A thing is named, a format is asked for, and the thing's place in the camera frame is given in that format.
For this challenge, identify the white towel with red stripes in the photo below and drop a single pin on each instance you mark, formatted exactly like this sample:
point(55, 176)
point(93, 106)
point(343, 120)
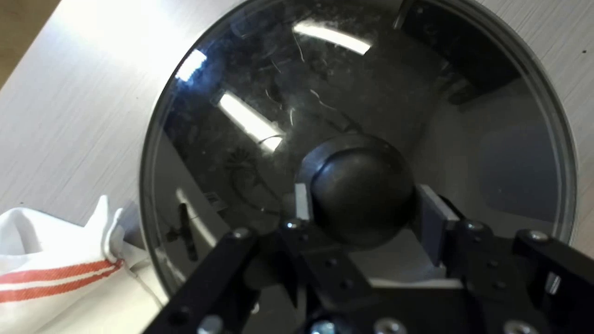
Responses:
point(55, 265)

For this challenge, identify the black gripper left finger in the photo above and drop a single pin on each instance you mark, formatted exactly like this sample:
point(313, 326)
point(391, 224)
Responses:
point(247, 278)

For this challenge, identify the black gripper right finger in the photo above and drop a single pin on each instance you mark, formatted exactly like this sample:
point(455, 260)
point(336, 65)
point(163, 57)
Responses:
point(494, 278)

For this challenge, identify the glass lid with black knob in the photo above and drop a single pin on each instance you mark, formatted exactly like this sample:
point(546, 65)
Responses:
point(362, 191)

